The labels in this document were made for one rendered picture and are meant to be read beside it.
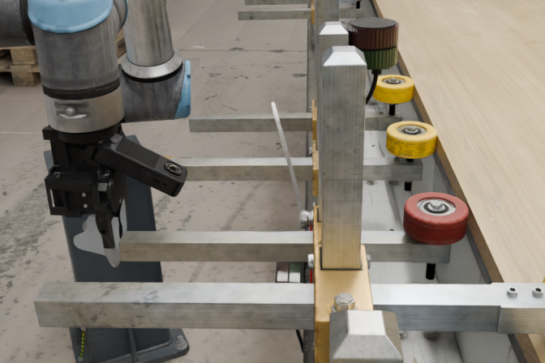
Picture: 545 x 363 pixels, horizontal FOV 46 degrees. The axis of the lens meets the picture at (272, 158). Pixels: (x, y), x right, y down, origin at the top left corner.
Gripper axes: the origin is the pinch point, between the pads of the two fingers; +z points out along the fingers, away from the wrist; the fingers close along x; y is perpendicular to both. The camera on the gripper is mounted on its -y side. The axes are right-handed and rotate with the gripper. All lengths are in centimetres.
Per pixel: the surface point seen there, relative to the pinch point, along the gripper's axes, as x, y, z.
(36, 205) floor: -158, 91, 86
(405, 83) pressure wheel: -49, -44, -9
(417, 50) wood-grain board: -74, -50, -9
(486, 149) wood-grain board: -19, -52, -9
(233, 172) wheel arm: -23.7, -12.8, -1.3
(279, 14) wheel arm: -149, -14, 1
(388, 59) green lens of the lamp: -2.1, -34.4, -28.1
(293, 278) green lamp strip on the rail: -12.7, -23.3, 11.8
